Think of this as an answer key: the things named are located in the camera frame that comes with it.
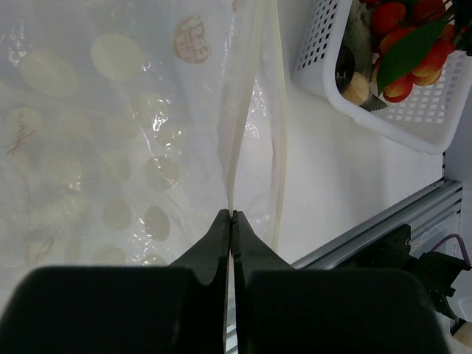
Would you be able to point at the clear dotted zip bag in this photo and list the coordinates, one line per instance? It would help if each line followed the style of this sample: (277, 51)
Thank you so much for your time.
(127, 125)

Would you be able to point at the white plastic basket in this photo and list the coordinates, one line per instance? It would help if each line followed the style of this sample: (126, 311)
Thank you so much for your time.
(426, 121)

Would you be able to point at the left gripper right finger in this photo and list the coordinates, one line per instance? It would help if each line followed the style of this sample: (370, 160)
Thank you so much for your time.
(280, 309)

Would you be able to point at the beige garlic bulb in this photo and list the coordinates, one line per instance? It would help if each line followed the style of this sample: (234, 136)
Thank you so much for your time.
(357, 91)

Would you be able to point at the dark brown mushroom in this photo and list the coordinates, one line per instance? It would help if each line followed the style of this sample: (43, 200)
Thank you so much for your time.
(344, 70)

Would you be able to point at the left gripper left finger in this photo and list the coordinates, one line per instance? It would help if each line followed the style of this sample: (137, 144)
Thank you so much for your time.
(179, 308)

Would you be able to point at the grey toy fish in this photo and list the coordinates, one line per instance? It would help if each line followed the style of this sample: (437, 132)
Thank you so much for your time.
(358, 39)

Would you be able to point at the aluminium mounting rail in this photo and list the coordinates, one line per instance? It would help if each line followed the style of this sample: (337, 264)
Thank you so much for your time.
(421, 211)

